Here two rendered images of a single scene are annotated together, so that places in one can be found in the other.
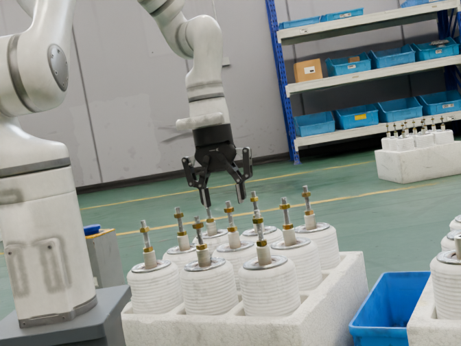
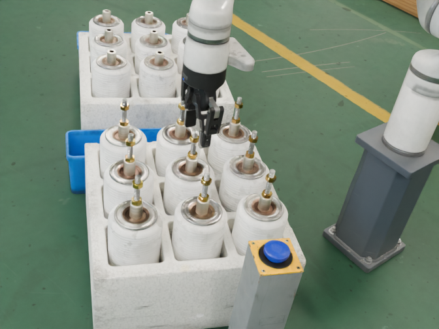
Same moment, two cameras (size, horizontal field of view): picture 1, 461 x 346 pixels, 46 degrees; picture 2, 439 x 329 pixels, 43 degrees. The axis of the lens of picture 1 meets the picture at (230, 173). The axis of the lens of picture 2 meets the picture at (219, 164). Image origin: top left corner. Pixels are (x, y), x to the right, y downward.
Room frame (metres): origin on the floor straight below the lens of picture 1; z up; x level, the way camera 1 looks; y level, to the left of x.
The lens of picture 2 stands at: (1.63, 0.64, 0.94)
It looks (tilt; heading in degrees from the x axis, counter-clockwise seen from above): 38 degrees down; 223
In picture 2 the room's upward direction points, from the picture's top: 10 degrees clockwise
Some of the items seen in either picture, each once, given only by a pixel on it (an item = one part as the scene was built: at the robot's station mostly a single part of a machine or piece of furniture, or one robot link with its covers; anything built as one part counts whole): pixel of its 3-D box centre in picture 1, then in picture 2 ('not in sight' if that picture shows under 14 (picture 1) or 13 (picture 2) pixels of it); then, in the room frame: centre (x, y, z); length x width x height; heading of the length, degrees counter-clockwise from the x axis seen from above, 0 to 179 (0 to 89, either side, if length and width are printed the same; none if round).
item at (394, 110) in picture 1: (396, 110); not in sight; (5.57, -1.79, 0.36); 0.50 x 0.38 x 0.21; 178
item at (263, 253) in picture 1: (263, 255); (234, 128); (0.89, -0.03, 0.26); 0.02 x 0.02 x 0.03
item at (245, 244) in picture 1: (235, 246); (190, 169); (1.04, 0.01, 0.25); 0.08 x 0.08 x 0.01
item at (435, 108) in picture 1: (438, 102); not in sight; (5.56, -2.22, 0.36); 0.50 x 0.38 x 0.21; 178
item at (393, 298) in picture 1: (400, 326); (129, 160); (0.99, -0.27, 0.06); 0.30 x 0.11 x 0.12; 152
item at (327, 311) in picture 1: (248, 325); (182, 228); (1.05, 0.02, 0.09); 0.39 x 0.39 x 0.18; 62
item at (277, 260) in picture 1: (265, 263); (233, 133); (0.89, -0.03, 0.25); 0.08 x 0.08 x 0.01
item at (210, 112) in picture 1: (205, 110); (217, 45); (1.03, 0.03, 0.52); 0.11 x 0.09 x 0.06; 163
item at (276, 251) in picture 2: (90, 231); (276, 252); (1.12, 0.31, 0.32); 0.04 x 0.04 x 0.02
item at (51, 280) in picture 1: (45, 241); (417, 109); (0.64, 0.23, 0.39); 0.09 x 0.09 x 0.17; 87
